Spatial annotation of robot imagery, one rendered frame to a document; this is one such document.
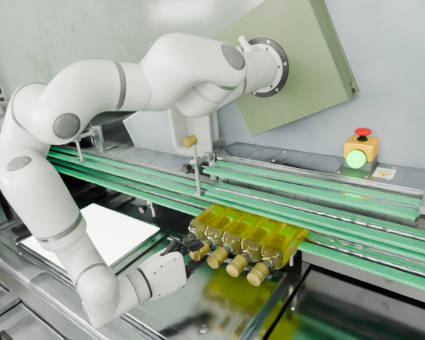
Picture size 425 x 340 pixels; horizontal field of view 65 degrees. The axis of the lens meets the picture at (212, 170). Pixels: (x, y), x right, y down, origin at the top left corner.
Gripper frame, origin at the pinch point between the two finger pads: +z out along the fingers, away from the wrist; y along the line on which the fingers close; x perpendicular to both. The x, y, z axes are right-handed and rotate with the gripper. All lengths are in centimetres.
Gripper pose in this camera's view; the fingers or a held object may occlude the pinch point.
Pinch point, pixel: (196, 253)
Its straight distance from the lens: 88.3
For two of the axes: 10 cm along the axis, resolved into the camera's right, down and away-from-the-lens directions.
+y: -0.9, -9.1, -4.1
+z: 7.9, -3.2, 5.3
